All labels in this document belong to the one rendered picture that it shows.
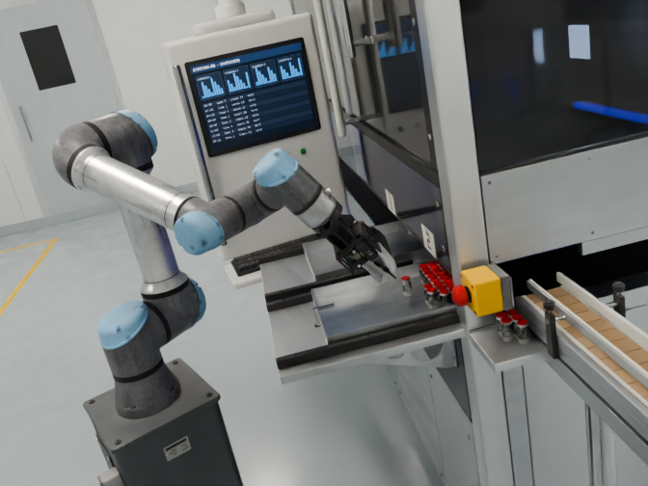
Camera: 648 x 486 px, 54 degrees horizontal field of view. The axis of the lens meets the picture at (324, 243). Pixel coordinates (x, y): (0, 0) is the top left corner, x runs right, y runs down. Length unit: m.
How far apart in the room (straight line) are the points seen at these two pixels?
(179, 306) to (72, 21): 5.47
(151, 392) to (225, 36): 1.15
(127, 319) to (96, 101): 5.47
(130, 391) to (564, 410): 0.98
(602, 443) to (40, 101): 6.26
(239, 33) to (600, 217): 1.27
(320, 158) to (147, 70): 4.64
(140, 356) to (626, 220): 1.07
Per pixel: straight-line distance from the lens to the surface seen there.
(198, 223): 1.09
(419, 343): 1.35
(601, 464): 1.37
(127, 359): 1.47
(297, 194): 1.13
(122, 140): 1.41
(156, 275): 1.50
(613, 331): 1.24
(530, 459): 1.60
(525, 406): 1.51
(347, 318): 1.48
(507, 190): 1.28
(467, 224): 1.26
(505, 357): 1.27
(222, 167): 2.15
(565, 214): 1.35
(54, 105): 6.90
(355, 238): 1.17
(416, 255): 1.70
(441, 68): 1.19
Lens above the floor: 1.56
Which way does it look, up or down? 20 degrees down
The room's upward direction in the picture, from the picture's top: 12 degrees counter-clockwise
